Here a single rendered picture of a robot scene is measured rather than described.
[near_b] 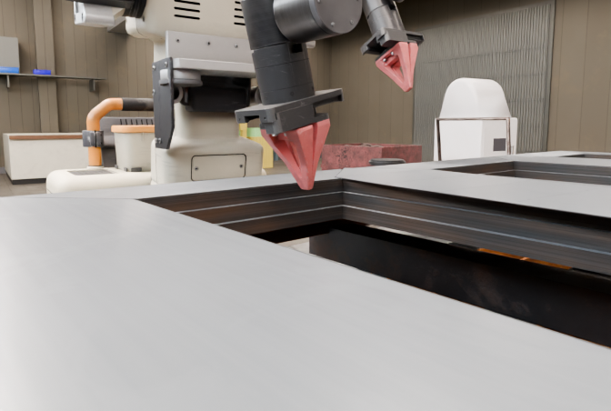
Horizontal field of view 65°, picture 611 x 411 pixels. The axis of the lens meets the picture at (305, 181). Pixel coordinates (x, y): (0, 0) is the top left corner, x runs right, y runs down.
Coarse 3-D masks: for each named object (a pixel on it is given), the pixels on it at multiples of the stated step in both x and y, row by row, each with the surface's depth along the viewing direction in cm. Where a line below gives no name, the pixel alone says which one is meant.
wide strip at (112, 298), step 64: (0, 256) 25; (64, 256) 25; (128, 256) 25; (192, 256) 25; (256, 256) 25; (0, 320) 17; (64, 320) 17; (128, 320) 17; (192, 320) 17; (256, 320) 17; (320, 320) 17; (384, 320) 17; (448, 320) 17; (512, 320) 17; (0, 384) 13; (64, 384) 13; (128, 384) 13; (192, 384) 13; (256, 384) 13; (320, 384) 13; (384, 384) 13; (448, 384) 13; (512, 384) 13; (576, 384) 13
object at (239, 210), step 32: (224, 192) 50; (256, 192) 52; (288, 192) 55; (320, 192) 58; (352, 192) 59; (384, 192) 56; (416, 192) 52; (224, 224) 48; (256, 224) 51; (288, 224) 54; (384, 224) 54; (416, 224) 51; (448, 224) 48; (480, 224) 46; (512, 224) 43; (544, 224) 41; (576, 224) 40; (608, 224) 38; (544, 256) 41; (576, 256) 39; (608, 256) 37
